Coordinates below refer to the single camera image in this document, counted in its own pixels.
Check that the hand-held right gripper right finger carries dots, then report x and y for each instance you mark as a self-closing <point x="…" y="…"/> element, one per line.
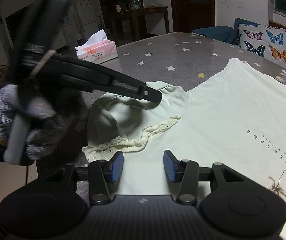
<point x="170" y="166"/>

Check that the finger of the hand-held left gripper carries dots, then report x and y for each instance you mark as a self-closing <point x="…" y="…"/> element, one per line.
<point x="95" y="76"/>

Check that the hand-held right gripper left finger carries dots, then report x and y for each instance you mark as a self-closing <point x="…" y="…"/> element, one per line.
<point x="116" y="166"/>

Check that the light green shirt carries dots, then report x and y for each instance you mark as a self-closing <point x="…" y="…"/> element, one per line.
<point x="220" y="105"/>

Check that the person's left hand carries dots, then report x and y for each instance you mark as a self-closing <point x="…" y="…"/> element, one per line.
<point x="43" y="110"/>

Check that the pink white tissue box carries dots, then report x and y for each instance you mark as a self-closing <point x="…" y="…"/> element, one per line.
<point x="95" y="53"/>

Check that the white refrigerator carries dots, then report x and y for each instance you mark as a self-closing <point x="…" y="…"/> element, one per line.
<point x="88" y="12"/>

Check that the electric fan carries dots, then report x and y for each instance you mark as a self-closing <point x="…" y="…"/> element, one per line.
<point x="3" y="75"/>

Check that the dark wooden cabinet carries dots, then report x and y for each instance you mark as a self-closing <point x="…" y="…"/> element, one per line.
<point x="103" y="7"/>

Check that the pink cup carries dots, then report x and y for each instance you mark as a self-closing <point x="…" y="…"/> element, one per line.
<point x="118" y="8"/>

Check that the dark wooden side table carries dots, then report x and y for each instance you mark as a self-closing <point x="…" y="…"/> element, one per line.
<point x="143" y="11"/>

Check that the glass teapot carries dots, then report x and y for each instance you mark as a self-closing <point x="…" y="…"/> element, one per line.
<point x="135" y="4"/>

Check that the brown wooden door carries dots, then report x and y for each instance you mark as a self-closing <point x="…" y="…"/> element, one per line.
<point x="193" y="7"/>

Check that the blue sofa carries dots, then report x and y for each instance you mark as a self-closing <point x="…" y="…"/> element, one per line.
<point x="223" y="32"/>

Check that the butterfly print pillow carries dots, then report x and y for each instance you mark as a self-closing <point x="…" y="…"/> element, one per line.
<point x="263" y="42"/>

